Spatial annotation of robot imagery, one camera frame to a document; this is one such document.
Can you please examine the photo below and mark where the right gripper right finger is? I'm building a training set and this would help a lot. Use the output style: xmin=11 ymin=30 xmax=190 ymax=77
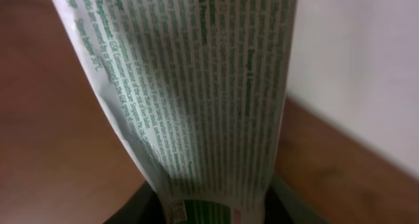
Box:
xmin=264 ymin=176 xmax=327 ymax=224

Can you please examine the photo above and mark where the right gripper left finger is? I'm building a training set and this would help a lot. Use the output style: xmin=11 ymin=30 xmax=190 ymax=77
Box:
xmin=103 ymin=181 xmax=166 ymax=224

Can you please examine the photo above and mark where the white green Panadol box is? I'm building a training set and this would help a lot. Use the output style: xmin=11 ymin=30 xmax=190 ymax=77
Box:
xmin=52 ymin=0 xmax=297 ymax=223

